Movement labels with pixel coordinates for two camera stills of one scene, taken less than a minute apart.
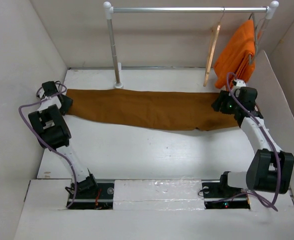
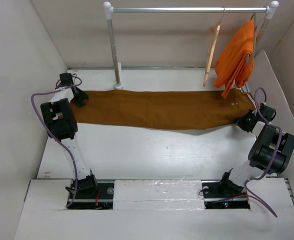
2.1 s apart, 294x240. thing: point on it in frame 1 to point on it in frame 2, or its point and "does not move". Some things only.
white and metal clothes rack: [108, 11] does not move
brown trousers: [150, 109] does not move
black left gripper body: [65, 105] to [79, 98]
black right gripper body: [229, 104] to [244, 121]
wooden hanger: [215, 32] does not move
